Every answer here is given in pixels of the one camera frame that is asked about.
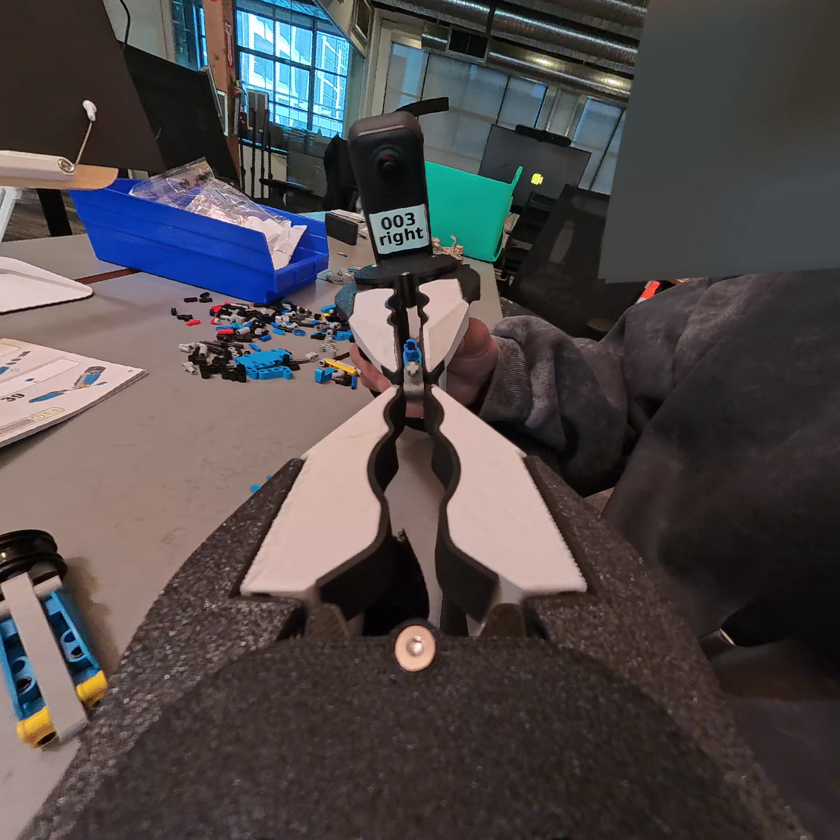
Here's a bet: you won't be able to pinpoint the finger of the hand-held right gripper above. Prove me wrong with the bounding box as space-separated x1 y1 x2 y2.
419 277 473 388
346 289 404 383

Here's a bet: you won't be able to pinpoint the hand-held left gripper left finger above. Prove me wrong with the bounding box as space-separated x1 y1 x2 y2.
239 384 403 598

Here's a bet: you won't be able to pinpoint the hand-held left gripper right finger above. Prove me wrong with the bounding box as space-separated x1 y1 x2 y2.
425 386 588 622

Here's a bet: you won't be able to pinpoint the pile of toy bricks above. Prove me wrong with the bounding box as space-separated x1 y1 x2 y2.
171 291 361 390

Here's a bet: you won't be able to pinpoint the wheel and beam assembly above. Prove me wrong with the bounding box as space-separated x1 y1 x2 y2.
0 529 110 749

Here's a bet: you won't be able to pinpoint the person's right forearm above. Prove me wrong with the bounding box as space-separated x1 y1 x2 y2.
482 272 840 500

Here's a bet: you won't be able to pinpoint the grey desk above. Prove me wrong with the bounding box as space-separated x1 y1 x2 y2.
0 210 506 821

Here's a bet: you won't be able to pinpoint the person's right hand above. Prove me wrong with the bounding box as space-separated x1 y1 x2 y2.
350 318 502 409

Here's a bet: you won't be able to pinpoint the green storage crate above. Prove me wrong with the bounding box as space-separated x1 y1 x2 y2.
424 160 525 262

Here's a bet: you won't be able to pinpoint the black mesh chair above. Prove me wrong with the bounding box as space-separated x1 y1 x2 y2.
508 183 612 329

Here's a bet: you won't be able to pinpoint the black monitor screen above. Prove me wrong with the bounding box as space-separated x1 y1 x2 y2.
478 124 593 198

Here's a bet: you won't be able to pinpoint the paned window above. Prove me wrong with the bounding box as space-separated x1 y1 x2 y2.
232 6 353 139

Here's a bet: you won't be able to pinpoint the clear plastic parts bags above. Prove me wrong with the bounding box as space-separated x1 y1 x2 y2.
127 157 308 270

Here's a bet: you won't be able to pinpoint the blue bin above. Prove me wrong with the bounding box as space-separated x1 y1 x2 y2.
68 178 329 307

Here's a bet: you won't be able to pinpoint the person's dark clothing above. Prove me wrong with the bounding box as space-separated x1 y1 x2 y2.
591 367 840 840

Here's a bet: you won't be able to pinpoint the instruction manual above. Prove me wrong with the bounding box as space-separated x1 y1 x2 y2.
0 337 149 449

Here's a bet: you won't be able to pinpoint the white stand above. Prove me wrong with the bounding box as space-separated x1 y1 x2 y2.
0 187 95 315

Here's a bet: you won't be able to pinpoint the dark partition panel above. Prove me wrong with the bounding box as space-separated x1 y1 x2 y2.
0 0 165 175

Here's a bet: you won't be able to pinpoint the wooden post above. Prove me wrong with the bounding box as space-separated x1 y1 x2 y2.
201 0 241 136

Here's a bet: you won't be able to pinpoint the silver air duct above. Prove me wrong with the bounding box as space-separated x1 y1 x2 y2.
374 0 645 68

